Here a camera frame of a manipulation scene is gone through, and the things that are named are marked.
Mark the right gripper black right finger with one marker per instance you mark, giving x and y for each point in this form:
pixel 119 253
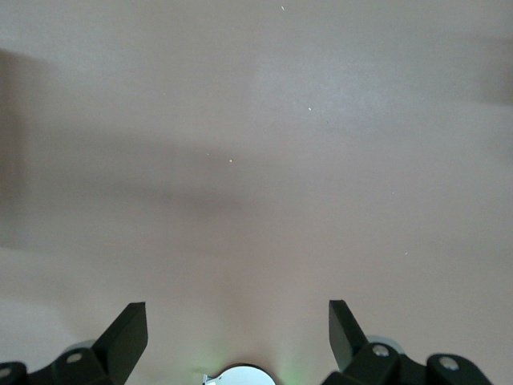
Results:
pixel 344 341

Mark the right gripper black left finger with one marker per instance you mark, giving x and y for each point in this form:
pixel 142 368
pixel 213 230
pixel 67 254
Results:
pixel 120 345

